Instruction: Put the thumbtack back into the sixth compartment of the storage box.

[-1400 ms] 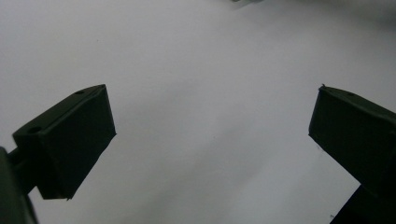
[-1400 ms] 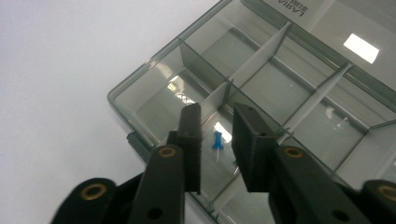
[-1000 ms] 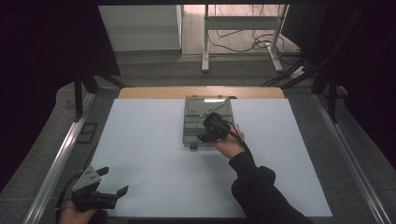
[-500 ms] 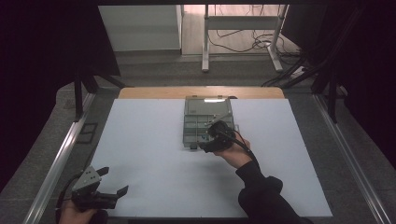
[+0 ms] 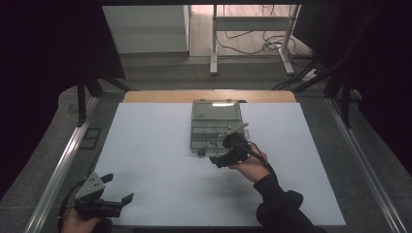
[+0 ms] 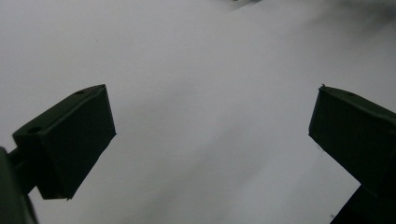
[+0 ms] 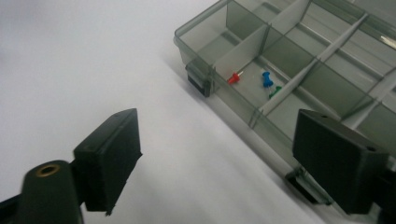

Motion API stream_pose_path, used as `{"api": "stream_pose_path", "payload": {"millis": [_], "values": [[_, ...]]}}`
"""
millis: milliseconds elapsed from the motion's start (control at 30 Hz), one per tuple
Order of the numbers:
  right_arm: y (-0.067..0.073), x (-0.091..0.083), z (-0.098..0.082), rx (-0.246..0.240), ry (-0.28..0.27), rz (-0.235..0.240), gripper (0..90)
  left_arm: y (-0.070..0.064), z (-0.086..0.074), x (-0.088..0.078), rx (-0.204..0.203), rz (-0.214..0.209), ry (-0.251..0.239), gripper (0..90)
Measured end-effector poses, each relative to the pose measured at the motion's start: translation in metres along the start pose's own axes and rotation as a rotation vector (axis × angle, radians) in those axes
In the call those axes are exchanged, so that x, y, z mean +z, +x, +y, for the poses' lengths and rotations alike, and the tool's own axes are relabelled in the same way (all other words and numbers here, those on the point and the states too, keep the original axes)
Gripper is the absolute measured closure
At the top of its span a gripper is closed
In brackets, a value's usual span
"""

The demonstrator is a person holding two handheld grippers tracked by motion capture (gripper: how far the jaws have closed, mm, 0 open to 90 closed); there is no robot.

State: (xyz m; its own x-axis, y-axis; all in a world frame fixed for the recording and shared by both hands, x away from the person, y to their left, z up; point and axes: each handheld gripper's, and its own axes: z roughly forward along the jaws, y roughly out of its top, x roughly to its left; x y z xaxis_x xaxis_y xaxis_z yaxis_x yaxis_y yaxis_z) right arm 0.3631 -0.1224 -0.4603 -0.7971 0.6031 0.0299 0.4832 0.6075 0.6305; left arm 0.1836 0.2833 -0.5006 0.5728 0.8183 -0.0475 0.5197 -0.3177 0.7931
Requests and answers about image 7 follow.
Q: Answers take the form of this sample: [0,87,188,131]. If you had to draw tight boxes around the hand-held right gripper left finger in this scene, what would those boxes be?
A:
[72,107,144,217]

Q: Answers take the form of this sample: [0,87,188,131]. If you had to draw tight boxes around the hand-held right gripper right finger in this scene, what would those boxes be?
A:
[292,108,390,216]

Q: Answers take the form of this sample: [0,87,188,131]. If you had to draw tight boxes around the green pushpin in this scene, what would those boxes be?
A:
[268,85,283,100]

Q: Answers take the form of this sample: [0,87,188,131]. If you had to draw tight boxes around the clear grey compartment storage box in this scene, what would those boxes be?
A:
[173,0,396,206]

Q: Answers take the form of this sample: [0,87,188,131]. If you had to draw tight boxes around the blue pushpin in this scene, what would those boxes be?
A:
[261,70,275,90]

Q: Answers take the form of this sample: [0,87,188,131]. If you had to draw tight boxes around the red pushpin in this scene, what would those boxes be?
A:
[227,70,245,86]

